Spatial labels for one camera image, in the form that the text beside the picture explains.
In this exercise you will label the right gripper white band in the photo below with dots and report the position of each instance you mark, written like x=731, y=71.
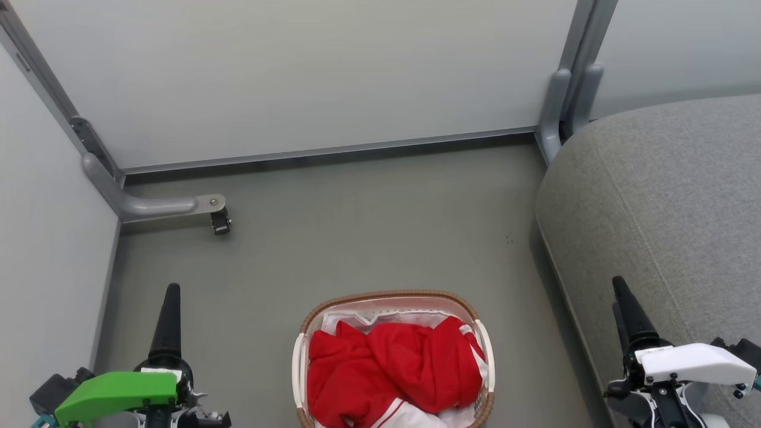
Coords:
x=695, y=362

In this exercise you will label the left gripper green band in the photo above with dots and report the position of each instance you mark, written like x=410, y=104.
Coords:
x=119, y=392

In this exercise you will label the red garment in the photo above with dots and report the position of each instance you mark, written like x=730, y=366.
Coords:
x=345, y=380

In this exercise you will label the grey fabric sofa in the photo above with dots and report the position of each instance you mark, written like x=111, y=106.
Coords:
x=654, y=196

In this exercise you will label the black caster wheel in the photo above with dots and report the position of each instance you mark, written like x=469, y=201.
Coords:
x=220, y=223

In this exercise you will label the white cloth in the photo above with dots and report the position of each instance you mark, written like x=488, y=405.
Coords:
x=386, y=318

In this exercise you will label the white wicker-rim laundry basket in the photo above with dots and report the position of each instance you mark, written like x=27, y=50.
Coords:
x=392, y=296

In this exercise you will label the grey partition stand foot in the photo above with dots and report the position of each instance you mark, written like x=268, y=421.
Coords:
x=556, y=107

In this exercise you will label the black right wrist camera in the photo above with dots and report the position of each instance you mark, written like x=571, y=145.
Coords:
x=740, y=349

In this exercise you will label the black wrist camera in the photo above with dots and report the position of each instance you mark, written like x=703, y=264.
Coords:
x=56, y=389
x=740, y=349

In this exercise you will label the grey partition post with caster foot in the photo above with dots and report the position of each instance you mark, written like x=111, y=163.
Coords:
x=148, y=206

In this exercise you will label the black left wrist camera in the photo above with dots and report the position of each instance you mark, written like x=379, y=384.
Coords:
x=56, y=389

